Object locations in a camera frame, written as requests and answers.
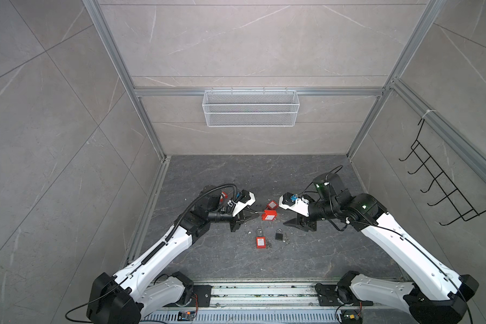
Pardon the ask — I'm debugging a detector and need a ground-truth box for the white wire mesh basket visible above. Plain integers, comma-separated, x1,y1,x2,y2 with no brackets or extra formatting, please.
202,90,300,128

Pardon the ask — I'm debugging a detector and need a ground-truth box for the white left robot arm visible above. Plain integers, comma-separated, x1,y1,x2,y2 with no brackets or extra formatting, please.
86,184,256,323

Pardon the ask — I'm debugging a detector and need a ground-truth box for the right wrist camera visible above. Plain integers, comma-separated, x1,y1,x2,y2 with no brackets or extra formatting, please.
279,193,310,217

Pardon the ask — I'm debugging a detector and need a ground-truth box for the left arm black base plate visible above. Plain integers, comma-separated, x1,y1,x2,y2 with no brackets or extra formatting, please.
191,285,213,307

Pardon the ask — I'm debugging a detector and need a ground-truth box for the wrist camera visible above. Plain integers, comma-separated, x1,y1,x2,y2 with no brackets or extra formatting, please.
279,193,310,217
228,190,256,217

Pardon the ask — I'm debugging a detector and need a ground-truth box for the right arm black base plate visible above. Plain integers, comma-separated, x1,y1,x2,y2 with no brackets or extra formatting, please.
315,283,374,306

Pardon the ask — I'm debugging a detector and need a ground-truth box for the slotted cable duct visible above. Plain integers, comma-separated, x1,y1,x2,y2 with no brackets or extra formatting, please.
140,309,339,323

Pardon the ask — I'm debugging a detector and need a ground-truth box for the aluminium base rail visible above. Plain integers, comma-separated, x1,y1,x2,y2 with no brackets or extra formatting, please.
145,279,410,311

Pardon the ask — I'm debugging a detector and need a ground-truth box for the aluminium frame left rail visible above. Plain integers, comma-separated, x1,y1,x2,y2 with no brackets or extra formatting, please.
120,156,171,269

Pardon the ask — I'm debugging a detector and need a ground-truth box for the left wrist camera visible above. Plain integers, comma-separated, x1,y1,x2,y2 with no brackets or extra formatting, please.
228,190,256,217

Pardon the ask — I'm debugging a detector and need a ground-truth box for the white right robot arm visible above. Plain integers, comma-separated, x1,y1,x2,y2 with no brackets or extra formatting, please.
279,172,479,323

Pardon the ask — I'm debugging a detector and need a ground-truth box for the black wire hook rack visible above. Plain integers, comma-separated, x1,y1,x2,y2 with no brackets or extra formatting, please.
398,118,486,227

